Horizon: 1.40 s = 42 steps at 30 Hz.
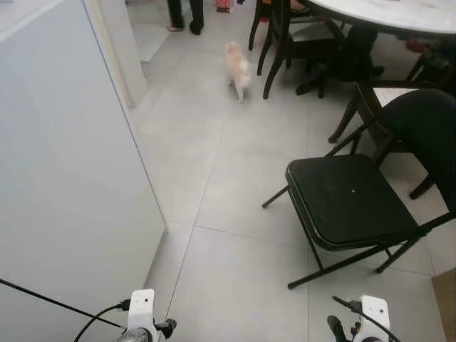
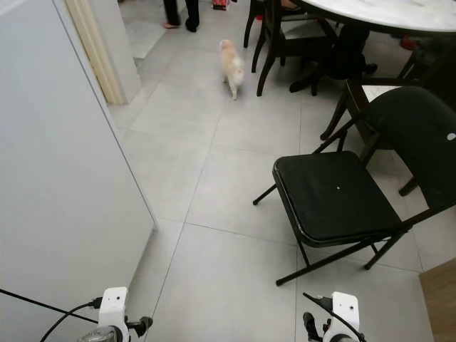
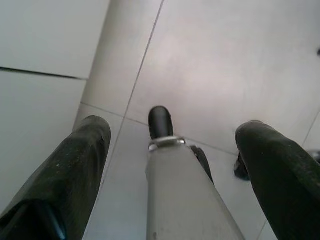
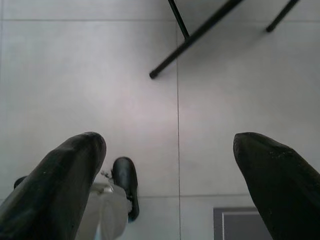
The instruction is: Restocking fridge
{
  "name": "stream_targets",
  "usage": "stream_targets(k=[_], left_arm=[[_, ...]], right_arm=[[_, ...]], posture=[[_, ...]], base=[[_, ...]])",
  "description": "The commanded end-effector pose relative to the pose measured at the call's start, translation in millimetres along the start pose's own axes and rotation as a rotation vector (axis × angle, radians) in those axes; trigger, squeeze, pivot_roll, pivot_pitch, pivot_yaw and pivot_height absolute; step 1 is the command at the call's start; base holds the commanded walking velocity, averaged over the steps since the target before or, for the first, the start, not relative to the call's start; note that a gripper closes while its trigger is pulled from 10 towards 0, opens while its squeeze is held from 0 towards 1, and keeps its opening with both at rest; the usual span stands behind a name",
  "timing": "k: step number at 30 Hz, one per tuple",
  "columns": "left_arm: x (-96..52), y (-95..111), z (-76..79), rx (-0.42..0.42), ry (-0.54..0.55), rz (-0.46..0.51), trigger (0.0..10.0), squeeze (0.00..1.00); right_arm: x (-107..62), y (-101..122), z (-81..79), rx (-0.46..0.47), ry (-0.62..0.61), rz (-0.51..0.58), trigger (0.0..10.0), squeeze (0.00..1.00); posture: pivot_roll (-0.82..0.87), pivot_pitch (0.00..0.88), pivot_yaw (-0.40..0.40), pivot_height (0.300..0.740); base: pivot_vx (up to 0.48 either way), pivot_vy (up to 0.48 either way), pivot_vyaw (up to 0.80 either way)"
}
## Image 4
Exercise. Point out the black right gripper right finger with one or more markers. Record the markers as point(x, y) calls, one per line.
point(282, 190)

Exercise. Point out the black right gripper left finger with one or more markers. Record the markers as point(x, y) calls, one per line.
point(50, 190)

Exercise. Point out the black robot left foot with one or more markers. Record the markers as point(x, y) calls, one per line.
point(19, 181)

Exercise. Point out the black robot foot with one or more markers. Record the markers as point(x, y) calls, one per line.
point(125, 180)
point(19, 181)

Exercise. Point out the dark grey floor mat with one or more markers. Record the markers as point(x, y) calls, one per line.
point(235, 227)

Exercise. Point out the black robot right foot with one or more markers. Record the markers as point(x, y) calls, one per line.
point(125, 180)

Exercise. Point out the black metal table frame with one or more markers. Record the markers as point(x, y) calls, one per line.
point(175, 55)

